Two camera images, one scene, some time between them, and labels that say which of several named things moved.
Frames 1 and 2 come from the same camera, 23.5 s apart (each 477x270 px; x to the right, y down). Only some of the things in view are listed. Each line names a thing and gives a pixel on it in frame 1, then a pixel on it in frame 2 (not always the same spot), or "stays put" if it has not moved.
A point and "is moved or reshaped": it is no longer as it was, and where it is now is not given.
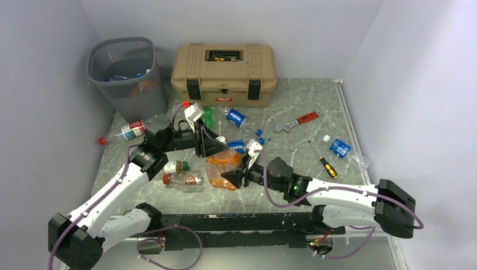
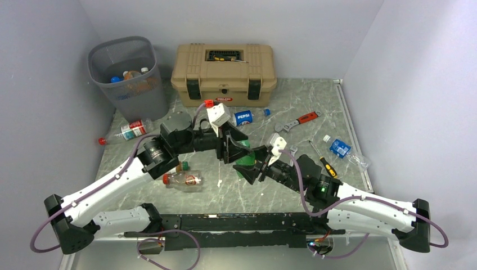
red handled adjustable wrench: (305, 117) stays put
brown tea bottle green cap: (177, 166) stays put
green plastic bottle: (207, 116) is moved or reshaped
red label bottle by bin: (131, 130) stays put
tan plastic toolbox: (224, 75) stays put
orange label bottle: (220, 163) → (144, 84)
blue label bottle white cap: (343, 150) stays put
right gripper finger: (236, 176) → (249, 172)
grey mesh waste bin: (126, 71) stays put
